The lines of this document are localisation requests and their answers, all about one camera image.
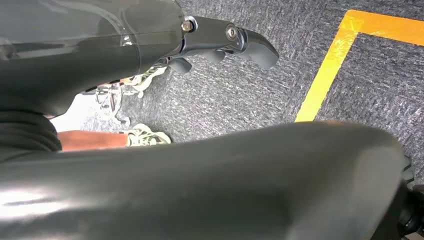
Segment person's leg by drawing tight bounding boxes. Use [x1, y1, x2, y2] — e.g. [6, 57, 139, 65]
[56, 129, 130, 153]

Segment yellow floor tape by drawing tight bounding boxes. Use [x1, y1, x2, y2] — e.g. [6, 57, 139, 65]
[294, 9, 424, 123]

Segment grey robot body shell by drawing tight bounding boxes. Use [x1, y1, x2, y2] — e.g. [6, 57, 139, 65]
[0, 121, 409, 240]

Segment person's foot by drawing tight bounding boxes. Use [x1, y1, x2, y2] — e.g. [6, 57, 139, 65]
[126, 123, 172, 148]
[123, 65, 168, 99]

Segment black robot joint part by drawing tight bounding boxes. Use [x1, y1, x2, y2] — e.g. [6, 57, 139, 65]
[397, 154, 424, 239]

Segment ribbed grey left arm sleeve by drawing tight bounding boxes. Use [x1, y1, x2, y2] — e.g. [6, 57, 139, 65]
[0, 110, 63, 163]

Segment white chair base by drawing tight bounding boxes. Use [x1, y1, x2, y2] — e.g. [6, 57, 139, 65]
[82, 83, 132, 127]

